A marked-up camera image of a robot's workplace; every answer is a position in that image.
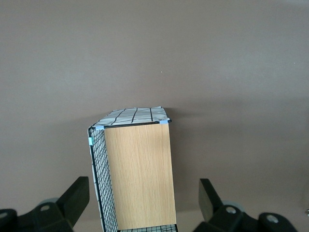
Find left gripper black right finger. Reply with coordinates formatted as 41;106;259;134
194;178;297;232

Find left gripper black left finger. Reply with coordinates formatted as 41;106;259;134
0;176;90;232

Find black wire basket checked liner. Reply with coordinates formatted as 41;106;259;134
86;105;179;232

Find light wooden shelf board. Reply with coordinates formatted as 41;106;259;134
104;123;178;231

